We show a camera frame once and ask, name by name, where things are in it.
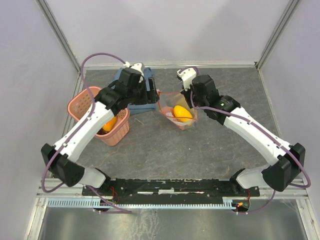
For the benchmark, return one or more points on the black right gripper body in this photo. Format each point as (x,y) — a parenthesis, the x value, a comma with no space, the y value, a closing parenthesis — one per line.
(198,101)

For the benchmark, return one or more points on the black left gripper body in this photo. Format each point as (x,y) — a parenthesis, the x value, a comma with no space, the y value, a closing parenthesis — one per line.
(141,95)

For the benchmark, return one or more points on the yellow lemon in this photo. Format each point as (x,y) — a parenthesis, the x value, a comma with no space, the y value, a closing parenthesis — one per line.
(182,114)

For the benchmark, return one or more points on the clear zip bag red zipper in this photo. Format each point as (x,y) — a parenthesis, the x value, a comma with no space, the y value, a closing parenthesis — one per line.
(173,106)

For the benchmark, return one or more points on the red watermelon slice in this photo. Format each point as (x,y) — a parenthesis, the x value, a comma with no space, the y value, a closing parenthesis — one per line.
(167,111)

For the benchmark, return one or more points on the orange mango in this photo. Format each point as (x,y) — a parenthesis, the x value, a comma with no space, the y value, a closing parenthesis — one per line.
(110,124)

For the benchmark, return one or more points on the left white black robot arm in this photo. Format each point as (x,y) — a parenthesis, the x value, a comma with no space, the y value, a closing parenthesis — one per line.
(61,158)

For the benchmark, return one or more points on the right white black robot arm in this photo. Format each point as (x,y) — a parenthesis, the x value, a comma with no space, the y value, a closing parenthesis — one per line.
(284,161)

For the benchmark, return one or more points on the blue folded cloth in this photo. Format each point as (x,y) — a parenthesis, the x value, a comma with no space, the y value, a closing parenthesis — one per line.
(136,108)

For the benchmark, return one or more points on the pink plastic perforated basket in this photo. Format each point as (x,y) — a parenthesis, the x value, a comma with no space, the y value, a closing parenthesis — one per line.
(81,103)

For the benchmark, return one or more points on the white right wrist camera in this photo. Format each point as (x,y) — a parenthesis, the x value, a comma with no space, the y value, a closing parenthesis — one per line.
(186,75)

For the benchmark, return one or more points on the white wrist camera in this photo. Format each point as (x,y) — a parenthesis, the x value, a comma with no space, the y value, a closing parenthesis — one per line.
(186,75)
(139,66)

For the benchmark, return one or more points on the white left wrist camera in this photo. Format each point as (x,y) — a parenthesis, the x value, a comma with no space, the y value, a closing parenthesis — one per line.
(139,66)

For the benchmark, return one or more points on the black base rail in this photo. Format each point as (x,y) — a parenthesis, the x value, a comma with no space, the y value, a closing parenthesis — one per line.
(174,191)

